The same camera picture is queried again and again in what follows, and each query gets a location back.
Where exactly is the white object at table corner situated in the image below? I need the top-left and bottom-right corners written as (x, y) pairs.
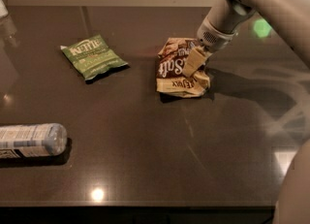
top-left (0, 0), bottom-right (9, 18)

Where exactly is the clear plastic water bottle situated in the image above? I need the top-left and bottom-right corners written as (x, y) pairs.
top-left (0, 123), bottom-right (67, 159)

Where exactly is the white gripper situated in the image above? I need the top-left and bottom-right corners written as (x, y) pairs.
top-left (182, 0), bottom-right (255, 77)

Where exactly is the green Kettle chip bag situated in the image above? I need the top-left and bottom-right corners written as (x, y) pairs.
top-left (60, 35), bottom-right (128, 80)

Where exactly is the brown chip bag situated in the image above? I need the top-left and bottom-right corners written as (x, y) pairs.
top-left (156, 38), bottom-right (210, 98)

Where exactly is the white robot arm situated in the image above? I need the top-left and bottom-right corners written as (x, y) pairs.
top-left (183, 0), bottom-right (310, 224)

